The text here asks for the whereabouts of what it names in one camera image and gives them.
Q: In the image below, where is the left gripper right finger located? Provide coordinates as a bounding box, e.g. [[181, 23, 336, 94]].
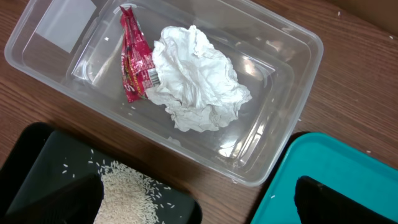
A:
[[294, 176, 397, 224]]

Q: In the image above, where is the teal plastic serving tray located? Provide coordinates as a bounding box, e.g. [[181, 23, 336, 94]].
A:
[[252, 133, 397, 223]]

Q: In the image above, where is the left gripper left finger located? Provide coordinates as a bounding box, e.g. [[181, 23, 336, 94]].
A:
[[1, 174, 104, 224]]

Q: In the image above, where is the clear plastic bin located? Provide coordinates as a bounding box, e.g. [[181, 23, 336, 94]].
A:
[[4, 0, 323, 187]]

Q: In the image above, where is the white rice pile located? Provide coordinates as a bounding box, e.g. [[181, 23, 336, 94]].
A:
[[83, 149, 176, 224]]

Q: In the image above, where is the red snack wrapper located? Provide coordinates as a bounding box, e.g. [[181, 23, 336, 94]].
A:
[[120, 6, 160, 103]]

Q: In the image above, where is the black rectangular tray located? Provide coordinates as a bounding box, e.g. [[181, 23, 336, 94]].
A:
[[1, 123, 203, 224]]

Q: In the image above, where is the white tissue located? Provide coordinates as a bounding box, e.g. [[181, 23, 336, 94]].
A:
[[146, 25, 252, 133]]

